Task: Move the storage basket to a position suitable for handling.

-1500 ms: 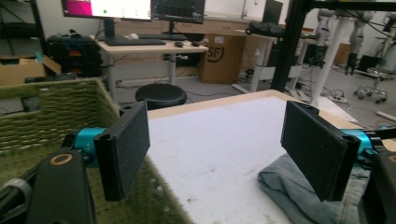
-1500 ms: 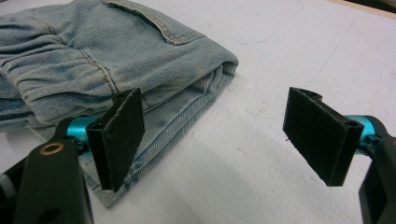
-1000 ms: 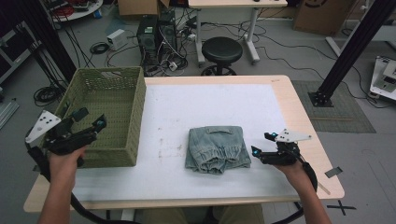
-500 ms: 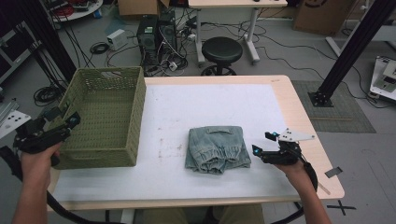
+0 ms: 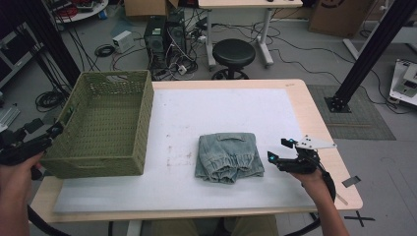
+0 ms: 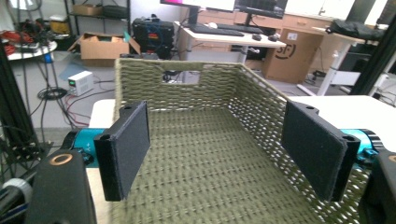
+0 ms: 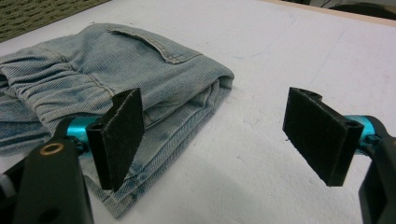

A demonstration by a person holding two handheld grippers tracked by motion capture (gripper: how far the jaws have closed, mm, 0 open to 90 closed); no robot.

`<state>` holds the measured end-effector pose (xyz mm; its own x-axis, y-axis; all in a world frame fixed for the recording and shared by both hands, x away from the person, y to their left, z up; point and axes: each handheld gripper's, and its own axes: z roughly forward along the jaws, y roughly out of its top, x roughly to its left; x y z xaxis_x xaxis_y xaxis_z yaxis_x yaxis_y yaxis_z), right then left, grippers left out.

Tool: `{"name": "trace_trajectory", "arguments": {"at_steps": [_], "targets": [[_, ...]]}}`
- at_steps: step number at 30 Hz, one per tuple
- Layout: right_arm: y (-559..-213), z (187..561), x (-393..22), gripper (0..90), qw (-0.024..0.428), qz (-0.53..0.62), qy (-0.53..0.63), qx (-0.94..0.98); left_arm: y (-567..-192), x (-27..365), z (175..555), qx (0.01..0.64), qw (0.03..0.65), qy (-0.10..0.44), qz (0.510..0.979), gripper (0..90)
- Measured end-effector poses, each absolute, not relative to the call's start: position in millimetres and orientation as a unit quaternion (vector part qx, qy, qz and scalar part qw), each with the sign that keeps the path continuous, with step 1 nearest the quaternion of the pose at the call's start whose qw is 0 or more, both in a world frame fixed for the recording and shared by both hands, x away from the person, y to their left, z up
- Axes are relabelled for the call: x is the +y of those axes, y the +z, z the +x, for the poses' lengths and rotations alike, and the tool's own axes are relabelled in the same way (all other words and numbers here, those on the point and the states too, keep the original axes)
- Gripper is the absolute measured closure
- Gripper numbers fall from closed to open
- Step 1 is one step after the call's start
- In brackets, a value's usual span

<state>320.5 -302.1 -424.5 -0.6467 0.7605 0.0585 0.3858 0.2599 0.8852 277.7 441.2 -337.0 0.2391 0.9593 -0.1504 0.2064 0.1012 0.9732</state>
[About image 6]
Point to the open cardboard box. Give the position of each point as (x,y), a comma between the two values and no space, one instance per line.
(102,51)

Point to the wooden cabinets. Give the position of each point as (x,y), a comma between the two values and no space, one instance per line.
(308,23)

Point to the green woven basket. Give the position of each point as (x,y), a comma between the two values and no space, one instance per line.
(202,155)

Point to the dark metal shelf rack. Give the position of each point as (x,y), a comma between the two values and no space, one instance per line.
(115,12)

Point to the white desk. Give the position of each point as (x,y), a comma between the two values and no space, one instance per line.
(218,39)
(348,39)

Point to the round white table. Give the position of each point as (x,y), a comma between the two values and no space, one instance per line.
(31,53)

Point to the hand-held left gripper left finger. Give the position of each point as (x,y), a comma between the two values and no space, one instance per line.
(127,149)

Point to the black computer mouse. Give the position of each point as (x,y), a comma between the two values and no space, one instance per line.
(273,38)
(257,37)

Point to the black keyboard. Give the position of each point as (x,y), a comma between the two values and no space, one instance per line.
(214,31)
(249,28)

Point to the large printed cardboard box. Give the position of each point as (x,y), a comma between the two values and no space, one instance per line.
(295,62)

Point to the white power supply box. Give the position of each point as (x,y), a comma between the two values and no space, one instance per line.
(82,82)

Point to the black equipment case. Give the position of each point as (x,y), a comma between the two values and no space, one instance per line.
(152,37)

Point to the black bag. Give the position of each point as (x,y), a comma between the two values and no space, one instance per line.
(355,29)

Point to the computer monitor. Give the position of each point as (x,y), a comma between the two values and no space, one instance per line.
(211,3)
(261,7)

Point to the black metal stand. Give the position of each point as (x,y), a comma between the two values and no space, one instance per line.
(12,109)
(373,62)

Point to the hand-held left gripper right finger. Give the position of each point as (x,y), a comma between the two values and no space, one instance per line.
(314,149)

